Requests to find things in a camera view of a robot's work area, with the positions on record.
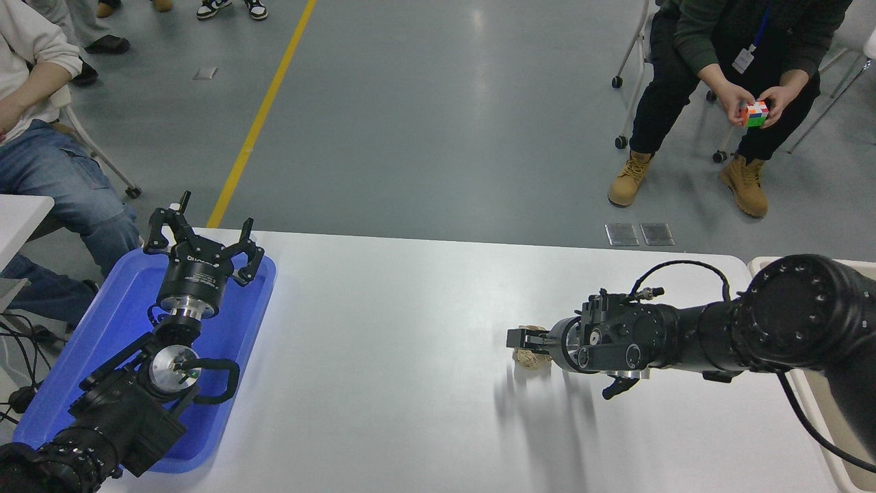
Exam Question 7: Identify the black floor cables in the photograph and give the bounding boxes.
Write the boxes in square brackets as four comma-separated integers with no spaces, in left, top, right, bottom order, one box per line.
[0,312,50,425]

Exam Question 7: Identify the colourful puzzle cube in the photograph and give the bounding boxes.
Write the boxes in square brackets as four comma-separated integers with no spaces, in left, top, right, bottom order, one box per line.
[740,100,770,129]

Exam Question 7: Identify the person's left hand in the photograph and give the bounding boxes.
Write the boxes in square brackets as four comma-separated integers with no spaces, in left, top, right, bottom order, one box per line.
[758,86,796,130]

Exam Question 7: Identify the person's right hand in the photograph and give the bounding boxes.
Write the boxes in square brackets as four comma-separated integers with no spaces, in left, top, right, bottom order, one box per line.
[717,81,757,127]

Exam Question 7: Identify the large pale bin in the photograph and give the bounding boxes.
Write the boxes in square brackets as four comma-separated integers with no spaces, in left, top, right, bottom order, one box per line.
[748,257,876,493]

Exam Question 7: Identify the blue plastic tray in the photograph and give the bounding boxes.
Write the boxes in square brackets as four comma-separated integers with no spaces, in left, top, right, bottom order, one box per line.
[12,246,277,475]

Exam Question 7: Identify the white frame chair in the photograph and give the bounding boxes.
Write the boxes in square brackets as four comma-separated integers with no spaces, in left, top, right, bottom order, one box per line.
[58,86,143,200]

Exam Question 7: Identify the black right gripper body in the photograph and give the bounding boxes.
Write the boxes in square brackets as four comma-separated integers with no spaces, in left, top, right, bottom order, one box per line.
[546,316,588,376]

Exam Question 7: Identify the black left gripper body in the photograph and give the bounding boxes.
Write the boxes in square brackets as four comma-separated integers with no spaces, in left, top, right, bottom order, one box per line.
[157,245,238,307]

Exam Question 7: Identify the white leg chair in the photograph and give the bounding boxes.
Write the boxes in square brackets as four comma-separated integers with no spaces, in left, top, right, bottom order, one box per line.
[787,27,876,155]

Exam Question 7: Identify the person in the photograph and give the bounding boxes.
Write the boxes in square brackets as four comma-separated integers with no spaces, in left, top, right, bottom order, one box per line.
[96,0,173,18]
[608,0,854,219]
[197,0,269,21]
[0,0,142,329]
[26,0,131,87]

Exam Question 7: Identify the tan paper ball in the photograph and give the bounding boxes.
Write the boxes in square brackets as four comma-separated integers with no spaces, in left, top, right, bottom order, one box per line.
[513,325,553,371]

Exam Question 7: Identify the white side table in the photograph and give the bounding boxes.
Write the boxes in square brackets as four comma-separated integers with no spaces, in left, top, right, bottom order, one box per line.
[0,194,55,312]

